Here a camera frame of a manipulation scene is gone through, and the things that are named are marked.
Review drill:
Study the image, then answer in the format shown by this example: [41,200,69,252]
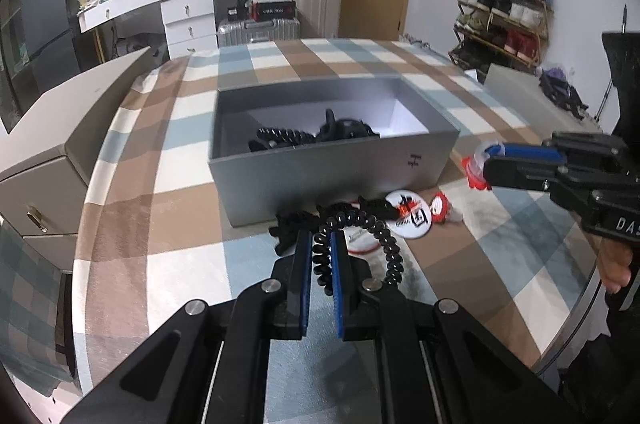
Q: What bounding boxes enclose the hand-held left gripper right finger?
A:
[330,231,586,424]

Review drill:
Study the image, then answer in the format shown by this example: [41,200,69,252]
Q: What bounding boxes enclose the small red white badge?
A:
[430,193,463,225]

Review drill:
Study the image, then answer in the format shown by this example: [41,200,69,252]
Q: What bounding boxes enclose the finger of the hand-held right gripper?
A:
[482,142,568,165]
[482,154,571,192]

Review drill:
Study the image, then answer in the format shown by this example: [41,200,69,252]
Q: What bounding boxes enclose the black spiral hair tie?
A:
[248,126,317,152]

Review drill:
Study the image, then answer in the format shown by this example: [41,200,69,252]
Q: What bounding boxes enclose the large black hair claw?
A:
[316,108,381,144]

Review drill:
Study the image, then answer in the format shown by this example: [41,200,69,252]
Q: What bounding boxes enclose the round white printed badge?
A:
[384,189,432,237]

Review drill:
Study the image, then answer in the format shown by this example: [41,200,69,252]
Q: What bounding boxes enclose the grey drawer cabinet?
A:
[0,45,156,272]

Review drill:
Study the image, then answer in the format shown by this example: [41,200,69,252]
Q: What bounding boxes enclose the black hair clip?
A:
[269,211,321,255]
[357,195,396,221]

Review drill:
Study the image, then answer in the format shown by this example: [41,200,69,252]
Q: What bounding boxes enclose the white dressing table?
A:
[77,0,218,60]

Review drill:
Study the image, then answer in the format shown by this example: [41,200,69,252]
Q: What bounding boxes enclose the wooden shoe rack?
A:
[448,0,555,75]

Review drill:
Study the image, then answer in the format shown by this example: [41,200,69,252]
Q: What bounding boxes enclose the person's right hand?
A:
[597,236,635,292]

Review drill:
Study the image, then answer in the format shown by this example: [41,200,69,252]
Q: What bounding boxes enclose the red white plastic charm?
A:
[462,141,501,191]

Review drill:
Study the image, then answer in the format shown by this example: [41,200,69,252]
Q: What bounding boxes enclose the grey box lid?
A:
[484,63,603,135]

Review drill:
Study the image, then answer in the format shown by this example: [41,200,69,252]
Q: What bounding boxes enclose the red black flat box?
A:
[250,0,297,21]

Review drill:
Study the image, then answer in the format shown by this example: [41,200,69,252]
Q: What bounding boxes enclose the person's dark clothing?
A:
[560,289,640,424]

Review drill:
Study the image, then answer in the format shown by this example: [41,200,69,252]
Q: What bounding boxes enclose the black bead bracelet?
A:
[312,202,405,300]

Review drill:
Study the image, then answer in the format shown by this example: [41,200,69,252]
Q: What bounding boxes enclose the black fridge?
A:
[17,0,98,77]

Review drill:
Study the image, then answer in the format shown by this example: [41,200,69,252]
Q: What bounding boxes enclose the purple black bag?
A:
[537,66,590,120]

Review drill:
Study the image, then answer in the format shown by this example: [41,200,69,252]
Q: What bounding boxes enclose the silver cardboard box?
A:
[207,76,461,227]

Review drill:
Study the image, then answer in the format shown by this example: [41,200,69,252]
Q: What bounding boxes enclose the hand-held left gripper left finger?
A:
[62,231,316,424]

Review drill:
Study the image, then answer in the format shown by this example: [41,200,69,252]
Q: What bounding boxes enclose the green checked blanket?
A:
[0,219,76,387]

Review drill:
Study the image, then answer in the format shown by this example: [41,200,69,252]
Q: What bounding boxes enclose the rows of shoes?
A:
[450,0,553,70]

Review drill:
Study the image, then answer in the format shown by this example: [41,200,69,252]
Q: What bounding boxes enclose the glass door cabinet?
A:
[0,0,31,130]

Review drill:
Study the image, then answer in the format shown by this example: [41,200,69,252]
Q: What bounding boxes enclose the silver suitcase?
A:
[217,16,301,49]

